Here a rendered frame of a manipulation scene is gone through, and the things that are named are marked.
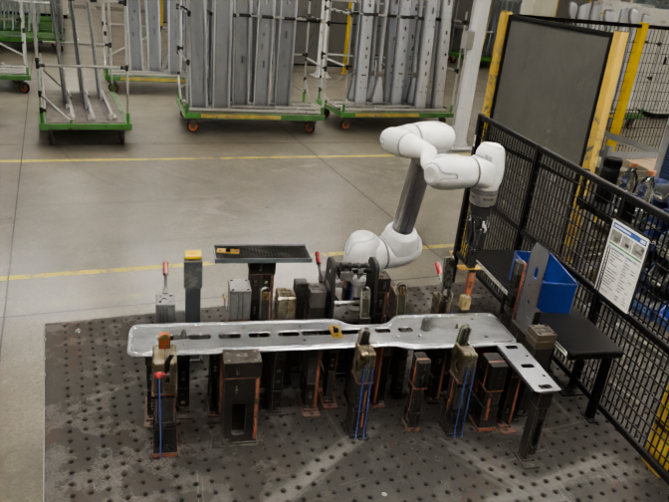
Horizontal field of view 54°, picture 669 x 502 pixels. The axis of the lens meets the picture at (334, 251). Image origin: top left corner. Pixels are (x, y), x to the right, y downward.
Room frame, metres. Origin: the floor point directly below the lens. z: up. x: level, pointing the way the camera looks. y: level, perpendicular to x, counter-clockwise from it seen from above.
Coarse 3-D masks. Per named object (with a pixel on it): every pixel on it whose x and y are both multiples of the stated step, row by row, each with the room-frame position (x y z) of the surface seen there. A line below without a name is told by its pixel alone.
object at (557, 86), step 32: (512, 32) 5.09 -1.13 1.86; (544, 32) 4.75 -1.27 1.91; (576, 32) 4.45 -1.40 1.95; (608, 32) 4.18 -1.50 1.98; (512, 64) 5.02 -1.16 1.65; (544, 64) 4.68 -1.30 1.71; (576, 64) 4.39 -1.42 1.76; (608, 64) 4.10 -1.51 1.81; (512, 96) 4.95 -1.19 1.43; (544, 96) 4.61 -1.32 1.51; (576, 96) 4.32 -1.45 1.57; (608, 96) 4.07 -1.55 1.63; (512, 128) 4.88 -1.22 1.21; (544, 128) 4.55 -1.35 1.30; (576, 128) 4.26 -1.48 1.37; (512, 160) 4.81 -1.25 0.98; (576, 160) 4.21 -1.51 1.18; (544, 192) 4.42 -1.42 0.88; (576, 192) 4.11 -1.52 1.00; (544, 224) 4.37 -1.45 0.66; (576, 224) 4.07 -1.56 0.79
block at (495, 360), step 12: (492, 360) 1.98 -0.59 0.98; (480, 372) 2.01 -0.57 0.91; (492, 372) 1.94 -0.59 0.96; (504, 372) 1.95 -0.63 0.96; (480, 384) 2.01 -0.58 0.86; (492, 384) 1.94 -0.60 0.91; (504, 384) 1.96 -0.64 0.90; (480, 396) 1.98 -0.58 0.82; (492, 396) 1.95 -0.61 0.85; (480, 408) 1.96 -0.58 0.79; (492, 408) 1.95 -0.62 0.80; (468, 420) 2.00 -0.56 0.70; (480, 420) 1.94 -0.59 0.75; (492, 420) 1.96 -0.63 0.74
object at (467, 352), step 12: (456, 348) 1.95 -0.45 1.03; (468, 348) 1.94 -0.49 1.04; (456, 360) 1.94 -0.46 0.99; (468, 360) 1.90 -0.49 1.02; (456, 372) 1.92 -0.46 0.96; (468, 372) 1.90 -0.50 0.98; (456, 384) 1.91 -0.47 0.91; (468, 384) 1.89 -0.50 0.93; (444, 396) 1.97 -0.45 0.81; (456, 396) 1.91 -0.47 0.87; (444, 408) 1.95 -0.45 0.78; (456, 408) 1.91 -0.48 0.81; (444, 420) 1.94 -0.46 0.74; (456, 420) 1.89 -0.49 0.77; (444, 432) 1.91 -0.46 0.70; (456, 432) 1.90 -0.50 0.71
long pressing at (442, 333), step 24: (144, 336) 1.87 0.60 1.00; (216, 336) 1.92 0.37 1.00; (240, 336) 1.94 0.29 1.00; (288, 336) 1.97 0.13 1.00; (312, 336) 1.99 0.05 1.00; (336, 336) 2.00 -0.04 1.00; (384, 336) 2.04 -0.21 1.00; (408, 336) 2.05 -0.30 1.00; (432, 336) 2.07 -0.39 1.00; (456, 336) 2.09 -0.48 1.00; (480, 336) 2.11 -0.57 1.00; (504, 336) 2.13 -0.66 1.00
